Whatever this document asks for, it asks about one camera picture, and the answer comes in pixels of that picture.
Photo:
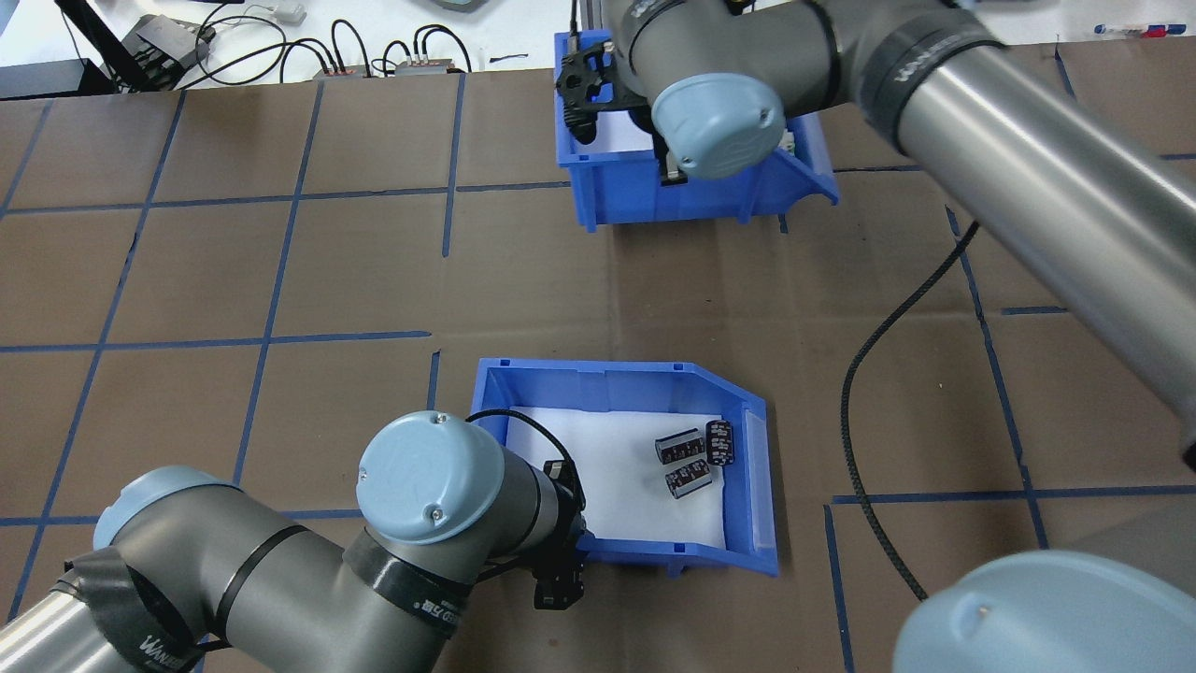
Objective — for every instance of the white foam liner battery bin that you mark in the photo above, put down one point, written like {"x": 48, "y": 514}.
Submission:
{"x": 617, "y": 486}

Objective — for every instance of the wide grey connector box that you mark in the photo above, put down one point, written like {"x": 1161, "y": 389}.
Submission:
{"x": 430, "y": 67}

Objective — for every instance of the black stand leg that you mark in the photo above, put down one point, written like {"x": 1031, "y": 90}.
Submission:
{"x": 89, "y": 37}

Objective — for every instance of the small grey connector box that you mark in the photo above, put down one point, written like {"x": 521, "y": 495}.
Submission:
{"x": 341, "y": 71}

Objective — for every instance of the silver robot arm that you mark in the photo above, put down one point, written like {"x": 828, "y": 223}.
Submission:
{"x": 280, "y": 579}
{"x": 1028, "y": 159}

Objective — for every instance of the grey black electronic device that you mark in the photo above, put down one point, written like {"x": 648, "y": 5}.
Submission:
{"x": 168, "y": 47}

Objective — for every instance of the red blue marker pen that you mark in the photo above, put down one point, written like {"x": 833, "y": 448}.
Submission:
{"x": 1135, "y": 31}

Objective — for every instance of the white plug adapter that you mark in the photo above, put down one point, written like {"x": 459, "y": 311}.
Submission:
{"x": 280, "y": 12}

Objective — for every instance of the blue bin with batteries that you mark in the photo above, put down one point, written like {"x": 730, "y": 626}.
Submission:
{"x": 729, "y": 551}

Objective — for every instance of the blue bin with push buttons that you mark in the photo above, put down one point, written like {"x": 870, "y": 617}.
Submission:
{"x": 635, "y": 196}

